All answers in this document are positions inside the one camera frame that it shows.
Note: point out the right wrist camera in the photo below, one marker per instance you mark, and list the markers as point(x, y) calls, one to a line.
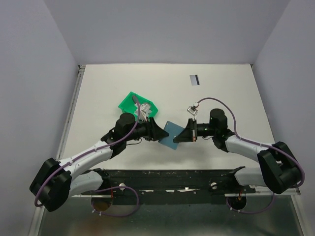
point(193, 110)

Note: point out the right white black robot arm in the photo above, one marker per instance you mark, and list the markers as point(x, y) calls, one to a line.
point(277, 169)

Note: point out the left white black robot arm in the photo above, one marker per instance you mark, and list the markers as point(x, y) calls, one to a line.
point(57, 180)

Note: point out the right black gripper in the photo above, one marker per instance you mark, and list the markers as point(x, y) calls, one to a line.
point(189, 134)

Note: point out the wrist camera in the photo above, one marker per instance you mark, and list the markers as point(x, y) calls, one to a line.
point(145, 111)
point(193, 110)

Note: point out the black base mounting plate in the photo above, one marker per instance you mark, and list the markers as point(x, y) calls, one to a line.
point(169, 187)

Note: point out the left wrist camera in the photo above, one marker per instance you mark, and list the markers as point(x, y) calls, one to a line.
point(145, 111)

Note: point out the green plastic bin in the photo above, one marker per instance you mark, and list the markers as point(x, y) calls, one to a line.
point(128, 105)

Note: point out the silver cards in bin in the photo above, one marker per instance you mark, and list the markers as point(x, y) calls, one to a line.
point(146, 109)

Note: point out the blue card holder wallet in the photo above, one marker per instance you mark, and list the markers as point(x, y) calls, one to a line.
point(173, 130)

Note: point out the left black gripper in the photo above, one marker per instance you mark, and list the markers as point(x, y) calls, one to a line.
point(154, 132)

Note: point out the right aluminium rail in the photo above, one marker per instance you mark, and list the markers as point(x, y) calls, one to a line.
point(260, 191)

